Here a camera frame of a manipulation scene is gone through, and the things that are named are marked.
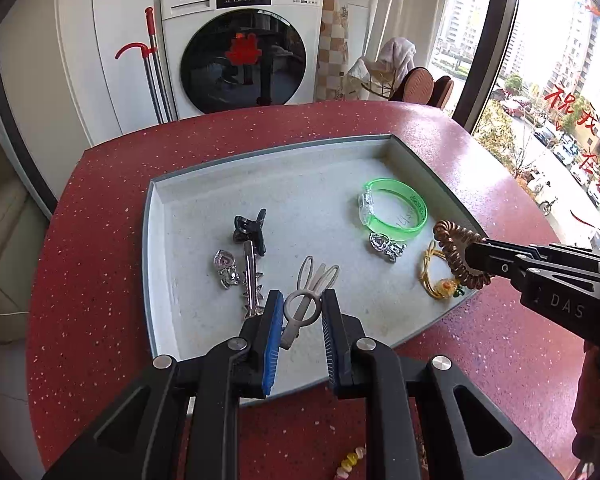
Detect brown spiral hair tie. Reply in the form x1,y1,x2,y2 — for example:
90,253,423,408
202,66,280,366
432,220,491,289

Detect pink yellow beaded bracelet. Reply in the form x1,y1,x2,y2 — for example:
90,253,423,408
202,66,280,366
334,444,368,480

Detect silver heart charm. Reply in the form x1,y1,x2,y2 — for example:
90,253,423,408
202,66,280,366
211,247,242,289

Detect person's right forearm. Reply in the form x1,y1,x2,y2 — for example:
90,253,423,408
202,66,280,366
571,340,600,466

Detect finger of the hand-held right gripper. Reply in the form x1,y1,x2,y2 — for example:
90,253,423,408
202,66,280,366
481,238,600,267
462,241,532,292

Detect white cabinet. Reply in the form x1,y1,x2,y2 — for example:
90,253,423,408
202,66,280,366
55,0,181,146

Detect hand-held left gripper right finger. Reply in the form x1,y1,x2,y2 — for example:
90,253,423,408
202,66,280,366
320,287,566,480

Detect red handled mop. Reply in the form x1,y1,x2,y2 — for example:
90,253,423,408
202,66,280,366
114,6,177,125

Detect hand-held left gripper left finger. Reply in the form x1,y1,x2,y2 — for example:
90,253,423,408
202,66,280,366
42,289,287,480

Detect silver star hair clip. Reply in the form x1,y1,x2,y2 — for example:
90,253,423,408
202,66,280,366
240,241,267,318

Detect beige rabbit hair clip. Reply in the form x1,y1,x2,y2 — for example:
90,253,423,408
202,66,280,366
280,255,340,351

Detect white washing machine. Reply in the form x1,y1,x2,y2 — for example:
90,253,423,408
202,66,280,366
157,0,326,121

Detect silver rhinestone charm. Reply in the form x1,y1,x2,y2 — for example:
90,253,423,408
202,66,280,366
368,232,407,263

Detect yellow flower hair tie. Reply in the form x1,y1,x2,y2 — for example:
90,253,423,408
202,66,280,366
419,240,468,301

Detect green plastic bangle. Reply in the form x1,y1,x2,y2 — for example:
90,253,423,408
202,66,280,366
357,176,428,233

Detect brown round chair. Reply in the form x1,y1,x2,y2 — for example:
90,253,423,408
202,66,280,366
427,76,455,111
390,66,435,107

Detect black window frame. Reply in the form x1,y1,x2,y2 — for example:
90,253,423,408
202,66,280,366
452,0,523,133

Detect cream sofa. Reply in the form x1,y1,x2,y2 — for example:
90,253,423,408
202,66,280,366
0,175,51,341

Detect grey tray box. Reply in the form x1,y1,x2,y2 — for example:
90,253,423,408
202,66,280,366
141,133,486,395

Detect checkered cloth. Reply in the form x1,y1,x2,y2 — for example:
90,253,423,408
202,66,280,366
316,0,350,103

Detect white towel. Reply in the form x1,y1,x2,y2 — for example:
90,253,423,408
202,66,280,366
378,36,417,78

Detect black hair claw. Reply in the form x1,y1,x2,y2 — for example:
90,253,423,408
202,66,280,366
232,208,268,257

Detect brown chairs with cloth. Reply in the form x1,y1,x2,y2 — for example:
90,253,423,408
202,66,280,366
346,55,398,102

